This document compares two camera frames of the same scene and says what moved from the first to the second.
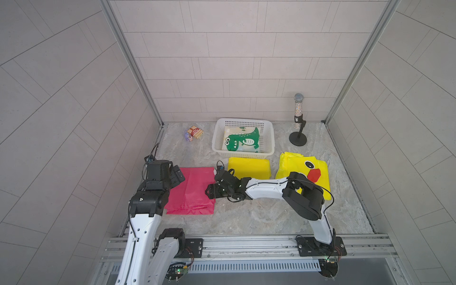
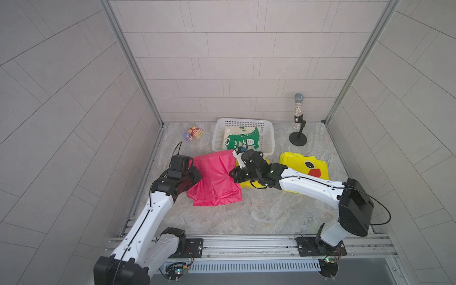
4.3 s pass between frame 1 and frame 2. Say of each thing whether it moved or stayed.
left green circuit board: stayed
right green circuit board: stayed
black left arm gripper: moved
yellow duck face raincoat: stayed
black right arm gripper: moved
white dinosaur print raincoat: stayed
